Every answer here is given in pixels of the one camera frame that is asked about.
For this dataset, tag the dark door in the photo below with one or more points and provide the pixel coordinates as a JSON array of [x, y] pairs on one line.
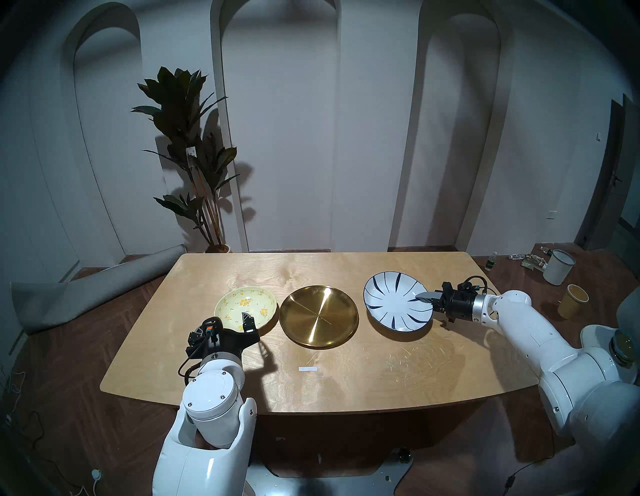
[[612, 210]]

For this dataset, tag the terracotta plant pot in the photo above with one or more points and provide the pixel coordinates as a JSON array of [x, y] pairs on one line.
[[218, 248]]

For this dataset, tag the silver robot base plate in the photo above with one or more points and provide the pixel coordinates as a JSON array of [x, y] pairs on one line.
[[325, 482]]

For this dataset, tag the tan paper cup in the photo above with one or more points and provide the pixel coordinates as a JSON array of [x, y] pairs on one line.
[[571, 305]]

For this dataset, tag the rolled grey mat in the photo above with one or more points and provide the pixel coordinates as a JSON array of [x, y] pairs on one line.
[[80, 297]]

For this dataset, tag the pile of small floor clutter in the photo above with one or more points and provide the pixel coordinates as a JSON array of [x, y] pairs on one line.
[[532, 261]]

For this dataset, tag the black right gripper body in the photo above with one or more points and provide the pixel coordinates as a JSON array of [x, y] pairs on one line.
[[457, 302]]

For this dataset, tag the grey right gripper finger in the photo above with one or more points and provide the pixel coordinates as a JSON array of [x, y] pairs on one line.
[[430, 297]]

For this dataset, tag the gold metal plate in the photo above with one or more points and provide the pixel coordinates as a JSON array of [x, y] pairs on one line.
[[318, 316]]

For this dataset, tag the plastic bottle with green label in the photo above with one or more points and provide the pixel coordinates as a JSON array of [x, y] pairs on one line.
[[491, 262]]

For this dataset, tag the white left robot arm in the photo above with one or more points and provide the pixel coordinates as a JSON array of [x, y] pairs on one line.
[[210, 400]]

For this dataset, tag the tall green leafy plant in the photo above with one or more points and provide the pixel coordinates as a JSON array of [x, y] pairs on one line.
[[175, 105]]

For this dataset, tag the white plate with blue stripes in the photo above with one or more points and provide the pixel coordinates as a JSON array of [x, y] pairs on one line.
[[395, 300]]

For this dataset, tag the white bucket with dark rim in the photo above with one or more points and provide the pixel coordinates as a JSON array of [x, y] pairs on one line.
[[557, 268]]

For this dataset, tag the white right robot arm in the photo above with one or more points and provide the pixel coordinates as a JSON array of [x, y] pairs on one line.
[[550, 345]]

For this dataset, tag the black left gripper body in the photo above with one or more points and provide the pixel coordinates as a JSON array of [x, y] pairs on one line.
[[225, 340]]

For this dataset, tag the yellow floral ceramic plate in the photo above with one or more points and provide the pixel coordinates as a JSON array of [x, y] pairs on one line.
[[240, 302]]

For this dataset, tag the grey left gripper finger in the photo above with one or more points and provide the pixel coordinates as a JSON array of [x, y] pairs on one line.
[[249, 324], [214, 324]]

